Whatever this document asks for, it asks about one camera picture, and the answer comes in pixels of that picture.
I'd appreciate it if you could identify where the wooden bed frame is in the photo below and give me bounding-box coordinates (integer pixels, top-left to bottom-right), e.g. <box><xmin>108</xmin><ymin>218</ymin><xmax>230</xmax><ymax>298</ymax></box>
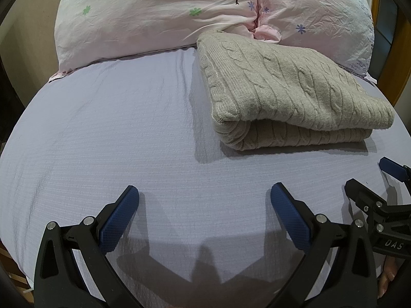
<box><xmin>0</xmin><ymin>240</ymin><xmax>34</xmax><ymax>306</ymax></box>

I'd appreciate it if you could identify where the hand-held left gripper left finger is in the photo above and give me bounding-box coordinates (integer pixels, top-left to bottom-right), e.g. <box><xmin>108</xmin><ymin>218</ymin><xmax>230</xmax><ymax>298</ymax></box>
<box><xmin>34</xmin><ymin>185</ymin><xmax>142</xmax><ymax>308</ymax></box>

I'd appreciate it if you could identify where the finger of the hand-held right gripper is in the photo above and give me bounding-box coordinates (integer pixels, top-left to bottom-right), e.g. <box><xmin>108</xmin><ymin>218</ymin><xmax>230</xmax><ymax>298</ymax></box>
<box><xmin>345</xmin><ymin>179</ymin><xmax>411</xmax><ymax>232</ymax></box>
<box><xmin>379</xmin><ymin>157</ymin><xmax>411</xmax><ymax>184</ymax></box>

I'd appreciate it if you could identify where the person's right hand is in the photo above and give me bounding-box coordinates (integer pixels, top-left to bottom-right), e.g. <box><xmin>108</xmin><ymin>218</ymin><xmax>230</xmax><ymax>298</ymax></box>
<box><xmin>378</xmin><ymin>257</ymin><xmax>401</xmax><ymax>300</ymax></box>

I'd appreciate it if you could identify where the pink floral pillow left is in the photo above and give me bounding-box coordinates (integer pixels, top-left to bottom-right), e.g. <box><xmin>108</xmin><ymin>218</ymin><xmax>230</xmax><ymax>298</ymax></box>
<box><xmin>53</xmin><ymin>0</ymin><xmax>377</xmax><ymax>85</ymax></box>

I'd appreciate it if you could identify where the grey cable knit sweater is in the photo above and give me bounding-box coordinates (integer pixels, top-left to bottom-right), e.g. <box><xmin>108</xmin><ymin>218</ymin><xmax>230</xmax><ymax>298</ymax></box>
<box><xmin>196</xmin><ymin>30</ymin><xmax>395</xmax><ymax>152</ymax></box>

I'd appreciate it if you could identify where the lavender bed sheet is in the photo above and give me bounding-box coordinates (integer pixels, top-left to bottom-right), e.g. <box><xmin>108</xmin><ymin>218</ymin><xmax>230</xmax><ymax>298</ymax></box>
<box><xmin>0</xmin><ymin>46</ymin><xmax>411</xmax><ymax>308</ymax></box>

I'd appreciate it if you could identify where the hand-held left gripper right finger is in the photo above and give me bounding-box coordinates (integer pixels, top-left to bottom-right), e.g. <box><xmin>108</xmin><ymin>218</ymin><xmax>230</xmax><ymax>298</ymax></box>
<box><xmin>270</xmin><ymin>182</ymin><xmax>378</xmax><ymax>308</ymax></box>

